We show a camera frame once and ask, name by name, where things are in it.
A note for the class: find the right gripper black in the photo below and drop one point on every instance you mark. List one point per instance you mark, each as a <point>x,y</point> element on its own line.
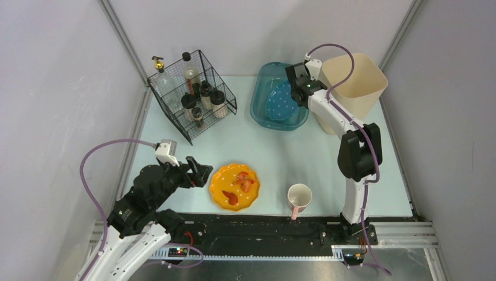
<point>296,77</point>

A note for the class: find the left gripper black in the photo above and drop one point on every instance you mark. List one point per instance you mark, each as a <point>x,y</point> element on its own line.
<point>193,174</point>

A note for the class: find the orange dotted plate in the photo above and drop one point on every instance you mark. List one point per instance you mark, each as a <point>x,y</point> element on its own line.
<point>223,180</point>

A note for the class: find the blue dotted plate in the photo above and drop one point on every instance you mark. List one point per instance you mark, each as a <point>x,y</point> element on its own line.
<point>280,104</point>

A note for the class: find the small pepper shaker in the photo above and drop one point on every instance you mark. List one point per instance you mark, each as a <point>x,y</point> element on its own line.
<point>197,116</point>

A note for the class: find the white spice jar black lid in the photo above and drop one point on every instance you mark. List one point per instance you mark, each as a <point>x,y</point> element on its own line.
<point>188,102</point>

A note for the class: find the small black cap bottle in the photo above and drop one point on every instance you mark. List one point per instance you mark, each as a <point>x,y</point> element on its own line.
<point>205,94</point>

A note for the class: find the glass bottle gold pump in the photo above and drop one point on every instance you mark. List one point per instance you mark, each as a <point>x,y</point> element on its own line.
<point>165,84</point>

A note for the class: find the pink white mug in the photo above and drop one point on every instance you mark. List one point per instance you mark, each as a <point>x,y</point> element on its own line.
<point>299,196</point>

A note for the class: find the dark sauce bottle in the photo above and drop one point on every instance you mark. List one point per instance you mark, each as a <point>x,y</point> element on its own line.
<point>190,73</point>

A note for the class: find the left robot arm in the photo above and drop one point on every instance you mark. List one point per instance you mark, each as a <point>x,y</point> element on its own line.
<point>136,227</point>

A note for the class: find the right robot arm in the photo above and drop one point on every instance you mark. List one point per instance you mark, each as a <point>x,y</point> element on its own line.
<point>359,155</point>

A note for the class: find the teal plastic tub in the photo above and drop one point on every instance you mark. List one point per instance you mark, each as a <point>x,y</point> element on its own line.
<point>270,75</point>

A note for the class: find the shrimp piece lower orange plate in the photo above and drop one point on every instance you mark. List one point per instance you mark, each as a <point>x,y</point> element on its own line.
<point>232,197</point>

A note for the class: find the shrimp piece orange plate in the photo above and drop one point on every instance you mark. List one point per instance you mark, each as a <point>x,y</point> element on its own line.
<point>244,181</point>
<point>232,197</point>

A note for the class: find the shrimp piece upper orange plate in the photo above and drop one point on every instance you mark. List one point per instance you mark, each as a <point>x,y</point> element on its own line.
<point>244,181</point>

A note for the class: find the cream waste bin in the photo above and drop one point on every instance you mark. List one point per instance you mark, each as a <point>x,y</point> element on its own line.
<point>362,90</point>

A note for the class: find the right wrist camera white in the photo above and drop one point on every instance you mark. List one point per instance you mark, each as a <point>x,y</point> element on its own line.
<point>314,67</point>

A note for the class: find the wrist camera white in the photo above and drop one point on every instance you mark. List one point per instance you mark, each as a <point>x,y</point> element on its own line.
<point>165,152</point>
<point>314,67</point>

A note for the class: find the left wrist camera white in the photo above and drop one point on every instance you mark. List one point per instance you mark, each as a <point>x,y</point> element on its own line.
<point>165,152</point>

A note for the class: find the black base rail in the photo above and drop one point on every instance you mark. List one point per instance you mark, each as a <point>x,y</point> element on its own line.
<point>260,236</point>

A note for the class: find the black wire rack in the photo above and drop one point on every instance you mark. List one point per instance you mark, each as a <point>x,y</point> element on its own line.
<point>223,100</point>

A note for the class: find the aluminium frame post right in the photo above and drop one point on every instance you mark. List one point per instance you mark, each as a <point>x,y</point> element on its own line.
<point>404,27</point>

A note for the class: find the aluminium frame post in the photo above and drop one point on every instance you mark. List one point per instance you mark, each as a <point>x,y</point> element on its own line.
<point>123,38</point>
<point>404,27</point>

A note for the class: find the aluminium frame post left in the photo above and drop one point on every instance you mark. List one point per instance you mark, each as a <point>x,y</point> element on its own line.
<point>123,38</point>

